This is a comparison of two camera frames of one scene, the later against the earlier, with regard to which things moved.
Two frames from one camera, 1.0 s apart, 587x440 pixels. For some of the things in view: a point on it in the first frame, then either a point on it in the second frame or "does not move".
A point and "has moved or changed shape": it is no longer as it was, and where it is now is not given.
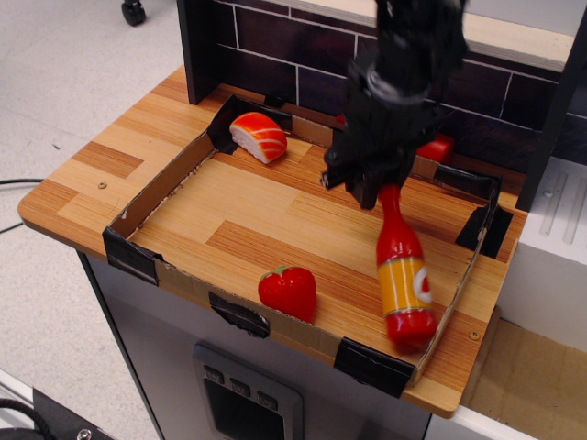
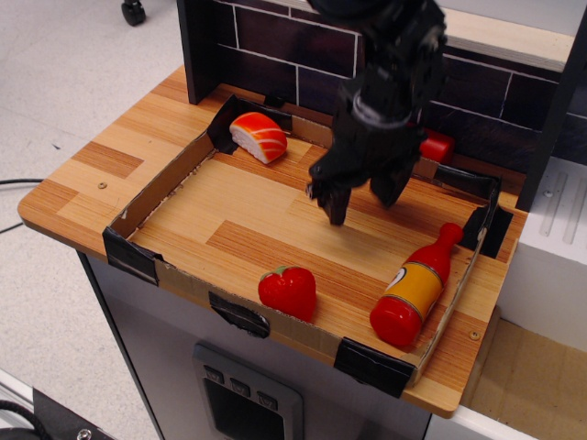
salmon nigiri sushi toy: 259,136 does not move
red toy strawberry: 290,290 does not move
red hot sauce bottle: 404,282 has moved or changed shape
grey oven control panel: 245,401 does not move
